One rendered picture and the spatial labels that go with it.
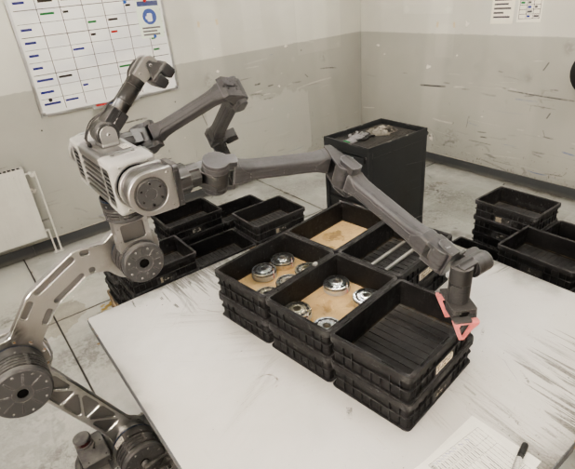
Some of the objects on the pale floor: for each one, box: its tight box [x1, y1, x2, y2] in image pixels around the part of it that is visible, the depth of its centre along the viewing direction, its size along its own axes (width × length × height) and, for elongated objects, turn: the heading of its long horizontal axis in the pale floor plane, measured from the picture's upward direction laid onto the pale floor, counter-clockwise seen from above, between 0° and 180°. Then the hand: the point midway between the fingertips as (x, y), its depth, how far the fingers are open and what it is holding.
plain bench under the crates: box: [87, 204, 575, 469], centre depth 203 cm, size 160×160×70 cm
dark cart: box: [324, 118, 428, 223], centre depth 361 cm, size 60×45×90 cm
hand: (454, 325), depth 130 cm, fingers open, 9 cm apart
